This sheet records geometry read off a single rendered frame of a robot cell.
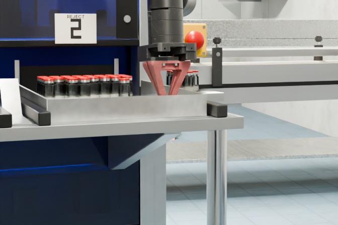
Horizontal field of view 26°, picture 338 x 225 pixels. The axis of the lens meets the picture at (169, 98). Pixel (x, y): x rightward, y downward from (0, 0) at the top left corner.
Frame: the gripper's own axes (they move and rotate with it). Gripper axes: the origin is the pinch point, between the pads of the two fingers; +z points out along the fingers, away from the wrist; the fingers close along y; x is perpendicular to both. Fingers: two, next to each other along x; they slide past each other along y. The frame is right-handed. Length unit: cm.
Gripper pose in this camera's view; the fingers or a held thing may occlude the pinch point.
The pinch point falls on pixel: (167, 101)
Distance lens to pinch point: 117.5
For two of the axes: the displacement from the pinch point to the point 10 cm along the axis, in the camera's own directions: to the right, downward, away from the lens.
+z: 0.3, 10.0, 0.2
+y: -3.7, -0.1, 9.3
